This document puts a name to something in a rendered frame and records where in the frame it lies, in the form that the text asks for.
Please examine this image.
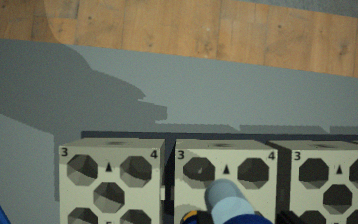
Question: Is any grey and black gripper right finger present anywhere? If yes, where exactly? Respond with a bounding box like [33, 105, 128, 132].
[276, 211, 306, 224]

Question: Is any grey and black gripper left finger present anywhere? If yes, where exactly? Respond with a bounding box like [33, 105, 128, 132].
[196, 211, 214, 224]

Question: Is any grey bench mat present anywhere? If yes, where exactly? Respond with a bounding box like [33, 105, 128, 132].
[0, 38, 358, 224]

